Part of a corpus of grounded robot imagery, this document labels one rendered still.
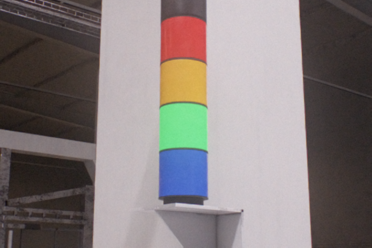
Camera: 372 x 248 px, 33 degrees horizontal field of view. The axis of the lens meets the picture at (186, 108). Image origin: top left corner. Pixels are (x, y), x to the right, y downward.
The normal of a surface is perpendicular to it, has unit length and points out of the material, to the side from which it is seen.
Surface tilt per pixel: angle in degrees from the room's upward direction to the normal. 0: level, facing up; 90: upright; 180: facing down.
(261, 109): 90
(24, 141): 90
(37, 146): 90
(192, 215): 90
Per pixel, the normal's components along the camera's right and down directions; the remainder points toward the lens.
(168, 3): -0.62, -0.20
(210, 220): 0.65, -0.20
